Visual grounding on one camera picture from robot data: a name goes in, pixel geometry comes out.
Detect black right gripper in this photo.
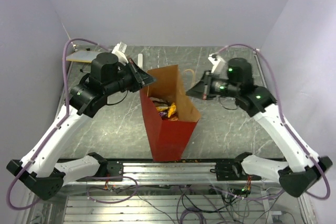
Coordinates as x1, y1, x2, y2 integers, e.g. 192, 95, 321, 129
186, 70, 240, 100

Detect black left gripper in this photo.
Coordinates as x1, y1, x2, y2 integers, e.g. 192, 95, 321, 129
104, 57, 157, 95

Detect red brown paper bag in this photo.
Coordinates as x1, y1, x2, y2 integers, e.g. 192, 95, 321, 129
140, 65, 201, 163

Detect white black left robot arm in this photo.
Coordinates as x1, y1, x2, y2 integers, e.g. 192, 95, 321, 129
7, 52, 156, 200

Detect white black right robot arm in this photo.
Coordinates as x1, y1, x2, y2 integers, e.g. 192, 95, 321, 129
186, 54, 333, 198

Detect white marker pen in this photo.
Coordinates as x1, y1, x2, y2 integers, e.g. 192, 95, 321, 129
137, 54, 143, 69

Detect red snack packet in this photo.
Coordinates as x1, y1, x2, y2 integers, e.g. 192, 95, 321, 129
163, 116, 179, 121

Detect purple snack packet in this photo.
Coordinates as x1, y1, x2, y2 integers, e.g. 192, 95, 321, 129
159, 111, 168, 118

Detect white board yellow edge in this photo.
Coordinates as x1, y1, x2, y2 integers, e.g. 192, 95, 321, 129
66, 50, 99, 63

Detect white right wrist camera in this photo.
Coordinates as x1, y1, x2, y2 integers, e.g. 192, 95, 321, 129
208, 54, 227, 75

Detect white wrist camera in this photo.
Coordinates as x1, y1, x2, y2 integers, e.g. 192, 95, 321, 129
111, 41, 129, 65
208, 54, 227, 75

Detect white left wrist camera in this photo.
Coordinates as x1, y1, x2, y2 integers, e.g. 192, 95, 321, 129
111, 41, 129, 65

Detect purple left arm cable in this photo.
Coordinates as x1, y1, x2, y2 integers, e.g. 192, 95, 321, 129
5, 37, 111, 211

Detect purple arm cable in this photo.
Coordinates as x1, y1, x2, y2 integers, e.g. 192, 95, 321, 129
212, 43, 331, 200
5, 37, 111, 211

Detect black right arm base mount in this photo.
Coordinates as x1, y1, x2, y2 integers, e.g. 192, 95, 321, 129
209, 159, 248, 181

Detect aluminium frame rail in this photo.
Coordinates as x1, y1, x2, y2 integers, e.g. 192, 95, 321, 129
52, 158, 305, 185

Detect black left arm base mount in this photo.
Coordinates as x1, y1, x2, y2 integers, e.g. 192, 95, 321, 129
76, 158, 124, 183

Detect loose cables under frame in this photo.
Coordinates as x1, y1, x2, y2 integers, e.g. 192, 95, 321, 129
86, 174, 289, 224

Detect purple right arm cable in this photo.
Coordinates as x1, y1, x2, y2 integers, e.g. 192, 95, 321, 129
212, 43, 331, 200

